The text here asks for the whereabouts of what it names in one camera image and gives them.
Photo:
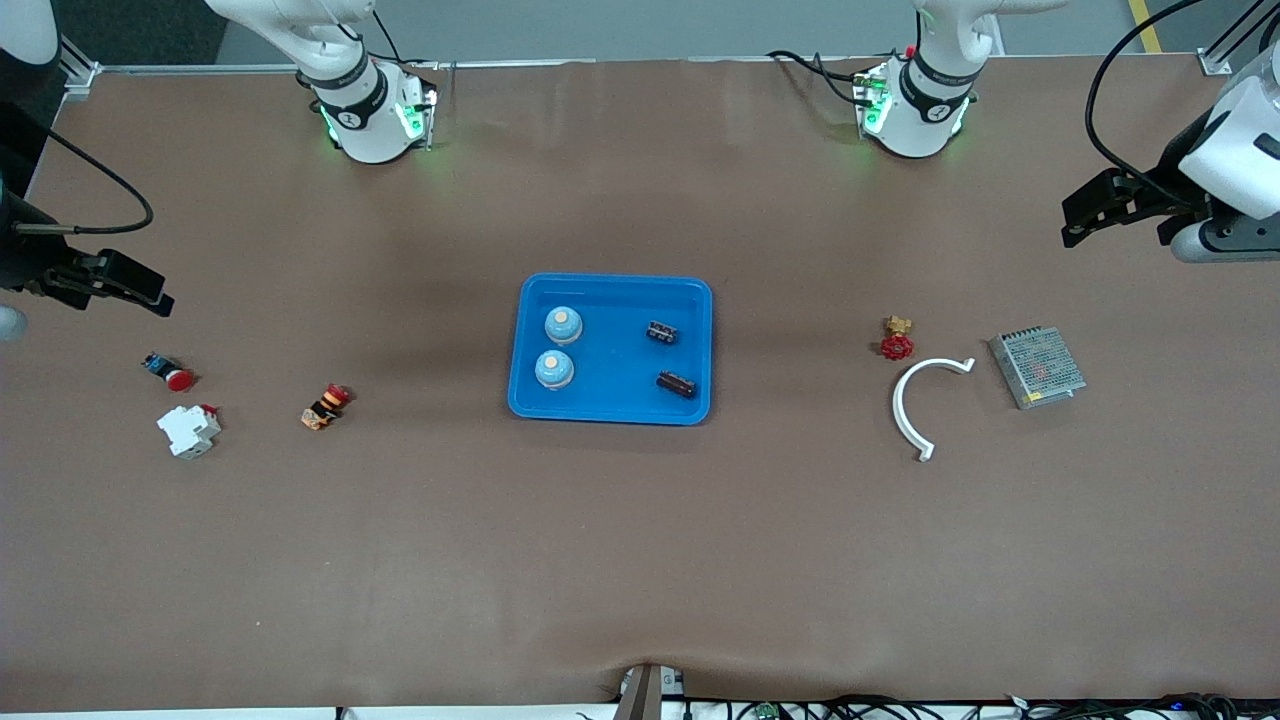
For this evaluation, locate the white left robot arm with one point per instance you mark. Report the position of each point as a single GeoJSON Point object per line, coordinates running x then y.
{"type": "Point", "coordinates": [925, 110]}

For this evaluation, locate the white circuit breaker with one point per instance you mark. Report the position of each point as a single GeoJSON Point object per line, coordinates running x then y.
{"type": "Point", "coordinates": [188, 431]}

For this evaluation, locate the dark brown rectangular component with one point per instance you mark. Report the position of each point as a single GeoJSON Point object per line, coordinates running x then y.
{"type": "Point", "coordinates": [677, 384]}

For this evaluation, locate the aluminium frame post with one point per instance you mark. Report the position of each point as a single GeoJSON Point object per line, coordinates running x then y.
{"type": "Point", "coordinates": [80, 72]}
{"type": "Point", "coordinates": [1215, 63]}

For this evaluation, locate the silver table edge rail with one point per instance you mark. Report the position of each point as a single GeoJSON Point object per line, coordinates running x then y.
{"type": "Point", "coordinates": [560, 63]}

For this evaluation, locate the red handwheel brass valve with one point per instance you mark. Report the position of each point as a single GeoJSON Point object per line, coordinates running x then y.
{"type": "Point", "coordinates": [897, 346]}

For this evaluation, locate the metal mesh power supply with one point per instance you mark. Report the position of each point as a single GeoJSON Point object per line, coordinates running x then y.
{"type": "Point", "coordinates": [1037, 367]}

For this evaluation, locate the red orange emergency stop button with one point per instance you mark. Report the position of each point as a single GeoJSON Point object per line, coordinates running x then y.
{"type": "Point", "coordinates": [325, 407]}

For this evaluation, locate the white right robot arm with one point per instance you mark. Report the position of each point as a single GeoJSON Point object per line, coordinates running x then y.
{"type": "Point", "coordinates": [360, 110]}

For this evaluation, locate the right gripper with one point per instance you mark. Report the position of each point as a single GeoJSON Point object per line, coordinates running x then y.
{"type": "Point", "coordinates": [20, 255]}

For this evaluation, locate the grey metal table clamp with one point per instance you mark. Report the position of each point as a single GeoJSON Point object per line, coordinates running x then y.
{"type": "Point", "coordinates": [650, 695]}

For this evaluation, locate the blue plastic tray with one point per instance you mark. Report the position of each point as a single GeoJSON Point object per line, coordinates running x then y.
{"type": "Point", "coordinates": [610, 385]}

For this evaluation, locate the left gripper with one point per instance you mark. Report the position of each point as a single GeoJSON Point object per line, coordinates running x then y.
{"type": "Point", "coordinates": [1176, 184]}

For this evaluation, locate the red push button blue base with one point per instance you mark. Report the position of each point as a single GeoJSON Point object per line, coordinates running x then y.
{"type": "Point", "coordinates": [177, 379]}

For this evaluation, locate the white curved plastic bracket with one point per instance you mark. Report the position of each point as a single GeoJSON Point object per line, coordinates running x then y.
{"type": "Point", "coordinates": [903, 385]}

